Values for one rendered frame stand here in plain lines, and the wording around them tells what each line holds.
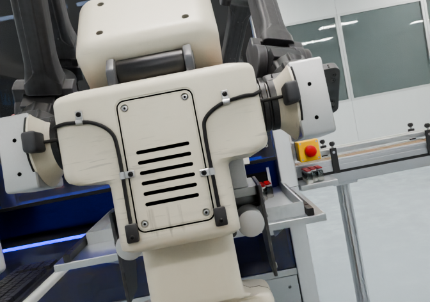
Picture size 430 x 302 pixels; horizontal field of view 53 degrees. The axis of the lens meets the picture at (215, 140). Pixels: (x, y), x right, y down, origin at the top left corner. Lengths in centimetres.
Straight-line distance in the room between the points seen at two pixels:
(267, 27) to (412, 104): 591
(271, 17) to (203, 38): 29
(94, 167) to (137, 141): 6
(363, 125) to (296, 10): 187
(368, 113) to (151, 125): 597
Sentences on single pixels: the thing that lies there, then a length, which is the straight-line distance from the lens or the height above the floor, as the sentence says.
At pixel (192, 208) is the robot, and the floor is 106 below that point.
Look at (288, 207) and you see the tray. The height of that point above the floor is 91.
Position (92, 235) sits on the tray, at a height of 91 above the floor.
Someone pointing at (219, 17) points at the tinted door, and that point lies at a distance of 152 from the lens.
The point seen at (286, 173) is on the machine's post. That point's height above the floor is 93.
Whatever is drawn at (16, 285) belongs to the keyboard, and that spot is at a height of 83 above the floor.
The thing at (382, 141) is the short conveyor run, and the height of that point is 96.
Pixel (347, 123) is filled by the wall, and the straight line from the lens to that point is 637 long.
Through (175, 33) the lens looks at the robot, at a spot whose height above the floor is 129.
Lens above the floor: 117
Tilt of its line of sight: 3 degrees down
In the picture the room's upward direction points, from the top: 11 degrees counter-clockwise
